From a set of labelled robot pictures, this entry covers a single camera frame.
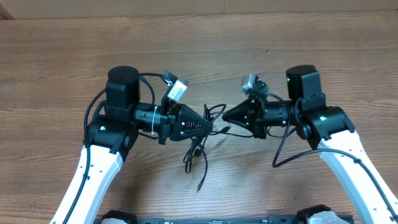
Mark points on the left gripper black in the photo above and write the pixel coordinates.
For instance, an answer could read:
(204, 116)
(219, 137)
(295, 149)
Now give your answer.
(173, 118)

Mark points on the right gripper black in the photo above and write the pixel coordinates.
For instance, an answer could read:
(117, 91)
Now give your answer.
(248, 114)

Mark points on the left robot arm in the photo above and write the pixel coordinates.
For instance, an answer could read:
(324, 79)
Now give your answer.
(114, 128)

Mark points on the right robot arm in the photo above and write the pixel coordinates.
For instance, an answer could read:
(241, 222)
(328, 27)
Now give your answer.
(328, 130)

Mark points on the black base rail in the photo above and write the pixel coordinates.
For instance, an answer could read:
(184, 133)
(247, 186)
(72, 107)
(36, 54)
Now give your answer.
(315, 214)

